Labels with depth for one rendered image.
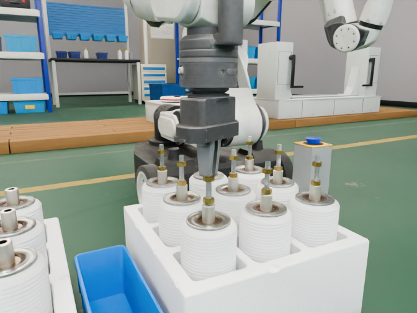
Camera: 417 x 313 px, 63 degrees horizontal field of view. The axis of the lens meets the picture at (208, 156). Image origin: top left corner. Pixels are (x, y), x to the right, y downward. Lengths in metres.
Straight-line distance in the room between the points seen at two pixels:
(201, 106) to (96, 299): 0.53
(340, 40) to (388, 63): 5.44
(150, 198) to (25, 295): 0.35
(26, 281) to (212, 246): 0.26
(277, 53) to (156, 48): 4.08
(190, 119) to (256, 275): 0.27
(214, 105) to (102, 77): 8.60
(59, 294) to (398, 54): 6.21
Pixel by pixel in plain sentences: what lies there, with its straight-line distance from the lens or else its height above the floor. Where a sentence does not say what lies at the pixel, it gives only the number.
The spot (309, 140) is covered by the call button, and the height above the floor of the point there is 0.32.
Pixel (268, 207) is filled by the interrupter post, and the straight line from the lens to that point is 0.63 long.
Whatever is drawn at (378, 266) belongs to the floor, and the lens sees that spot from 1.04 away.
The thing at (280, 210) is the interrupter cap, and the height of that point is 0.25.
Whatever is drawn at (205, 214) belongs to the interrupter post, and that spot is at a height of 0.27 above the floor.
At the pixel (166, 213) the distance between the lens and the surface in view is 0.65.
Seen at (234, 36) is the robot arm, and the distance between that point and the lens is 0.47.
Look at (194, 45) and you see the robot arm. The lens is 0.49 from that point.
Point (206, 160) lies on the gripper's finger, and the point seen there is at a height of 0.36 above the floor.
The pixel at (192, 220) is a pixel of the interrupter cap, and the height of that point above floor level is 0.25.
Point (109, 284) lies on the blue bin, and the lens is 0.84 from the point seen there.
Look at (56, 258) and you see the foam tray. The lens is 0.67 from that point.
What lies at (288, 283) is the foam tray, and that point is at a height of 0.14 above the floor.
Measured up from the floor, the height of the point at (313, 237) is 0.19.
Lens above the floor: 0.49
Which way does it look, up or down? 13 degrees down
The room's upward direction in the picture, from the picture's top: straight up
